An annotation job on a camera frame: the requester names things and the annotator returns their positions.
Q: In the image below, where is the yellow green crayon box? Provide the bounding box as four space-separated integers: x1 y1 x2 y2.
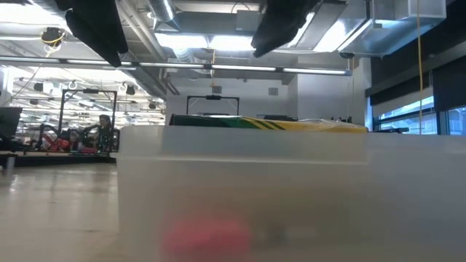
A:
169 114 368 134

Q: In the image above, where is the clear plastic pencil case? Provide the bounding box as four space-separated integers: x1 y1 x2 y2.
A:
115 125 466 262

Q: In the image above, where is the black pencil red eraser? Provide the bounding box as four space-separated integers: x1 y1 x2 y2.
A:
162 214 292 259

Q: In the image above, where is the long linear ceiling light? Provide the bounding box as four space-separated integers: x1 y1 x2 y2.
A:
0 56 352 76

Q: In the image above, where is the person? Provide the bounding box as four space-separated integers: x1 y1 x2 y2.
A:
96 114 114 153

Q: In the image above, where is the red background object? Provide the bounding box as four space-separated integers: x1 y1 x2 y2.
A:
42 132 70 152

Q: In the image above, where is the dark screen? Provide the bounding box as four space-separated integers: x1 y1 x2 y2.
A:
0 107 23 152

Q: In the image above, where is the dark background table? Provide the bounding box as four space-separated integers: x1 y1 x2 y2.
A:
0 151 117 168

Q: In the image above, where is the black yellow cable reel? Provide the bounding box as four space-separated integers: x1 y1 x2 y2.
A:
40 27 66 48

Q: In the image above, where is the black robot rig frame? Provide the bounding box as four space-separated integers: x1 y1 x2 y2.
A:
58 89 118 154
186 95 240 116

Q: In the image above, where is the round silver air duct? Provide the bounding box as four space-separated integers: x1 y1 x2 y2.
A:
147 0 175 23

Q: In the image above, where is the silver rectangular air duct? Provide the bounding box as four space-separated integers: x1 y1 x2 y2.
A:
338 0 447 57

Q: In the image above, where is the yellow hanging cord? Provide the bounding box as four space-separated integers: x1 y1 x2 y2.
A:
416 0 425 135

